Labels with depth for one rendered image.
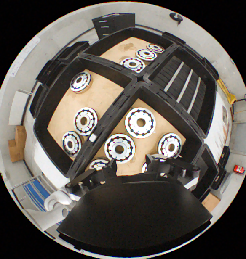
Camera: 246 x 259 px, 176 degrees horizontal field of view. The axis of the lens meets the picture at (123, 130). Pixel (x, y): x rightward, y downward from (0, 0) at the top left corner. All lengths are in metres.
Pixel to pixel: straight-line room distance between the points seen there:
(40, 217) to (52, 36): 3.30
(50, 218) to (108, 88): 0.55
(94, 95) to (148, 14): 3.33
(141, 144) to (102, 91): 0.25
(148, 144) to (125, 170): 0.13
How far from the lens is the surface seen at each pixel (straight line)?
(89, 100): 0.37
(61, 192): 0.49
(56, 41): 3.28
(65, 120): 0.42
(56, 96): 0.45
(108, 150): 0.30
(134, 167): 0.35
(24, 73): 3.03
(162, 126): 0.34
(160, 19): 3.37
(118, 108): 0.23
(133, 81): 0.26
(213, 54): 3.43
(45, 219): 0.37
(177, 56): 0.61
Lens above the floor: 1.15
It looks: 87 degrees down
